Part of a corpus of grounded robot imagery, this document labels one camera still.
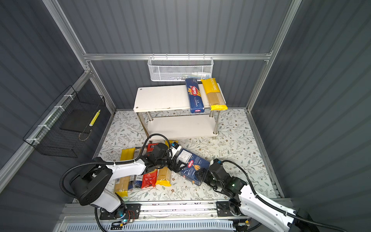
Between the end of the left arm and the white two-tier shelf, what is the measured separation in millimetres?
99

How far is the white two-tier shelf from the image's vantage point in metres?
0.77

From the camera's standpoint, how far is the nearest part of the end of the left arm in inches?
26.7
